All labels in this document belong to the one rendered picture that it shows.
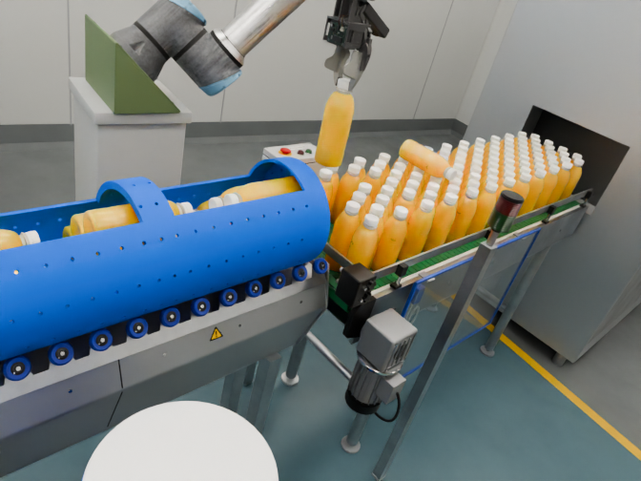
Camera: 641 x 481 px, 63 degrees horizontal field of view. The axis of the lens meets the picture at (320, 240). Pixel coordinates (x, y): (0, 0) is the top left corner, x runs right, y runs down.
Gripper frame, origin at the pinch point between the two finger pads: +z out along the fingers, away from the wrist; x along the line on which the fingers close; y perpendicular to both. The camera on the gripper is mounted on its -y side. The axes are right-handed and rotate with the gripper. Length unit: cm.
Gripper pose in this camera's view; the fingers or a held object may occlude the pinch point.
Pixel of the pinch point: (345, 82)
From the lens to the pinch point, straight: 130.2
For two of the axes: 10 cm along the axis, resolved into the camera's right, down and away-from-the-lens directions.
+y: -7.1, 1.9, -6.8
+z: -2.1, 8.6, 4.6
